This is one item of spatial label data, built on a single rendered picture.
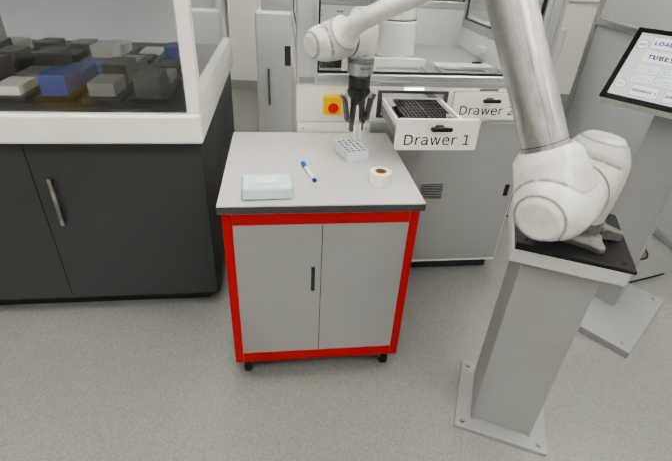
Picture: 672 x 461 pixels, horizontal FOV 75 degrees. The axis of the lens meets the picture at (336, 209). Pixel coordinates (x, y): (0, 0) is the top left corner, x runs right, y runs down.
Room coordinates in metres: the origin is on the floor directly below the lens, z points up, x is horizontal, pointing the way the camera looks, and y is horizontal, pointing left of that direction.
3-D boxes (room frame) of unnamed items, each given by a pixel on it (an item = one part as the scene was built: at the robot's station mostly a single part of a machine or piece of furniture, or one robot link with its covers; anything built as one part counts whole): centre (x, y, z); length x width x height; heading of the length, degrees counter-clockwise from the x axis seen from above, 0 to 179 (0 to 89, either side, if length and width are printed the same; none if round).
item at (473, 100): (1.80, -0.60, 0.87); 0.29 x 0.02 x 0.11; 98
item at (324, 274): (1.40, 0.08, 0.38); 0.62 x 0.58 x 0.76; 98
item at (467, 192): (2.24, -0.27, 0.40); 1.03 x 0.95 x 0.80; 98
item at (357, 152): (1.49, -0.04, 0.78); 0.12 x 0.08 x 0.04; 23
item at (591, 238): (1.03, -0.66, 0.80); 0.22 x 0.18 x 0.06; 66
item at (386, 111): (1.65, -0.30, 0.86); 0.40 x 0.26 x 0.06; 8
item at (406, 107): (1.64, -0.30, 0.87); 0.22 x 0.18 x 0.06; 8
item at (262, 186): (1.17, 0.21, 0.78); 0.15 x 0.10 x 0.04; 101
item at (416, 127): (1.44, -0.33, 0.87); 0.29 x 0.02 x 0.11; 98
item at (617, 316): (1.62, -1.26, 0.51); 0.50 x 0.45 x 1.02; 134
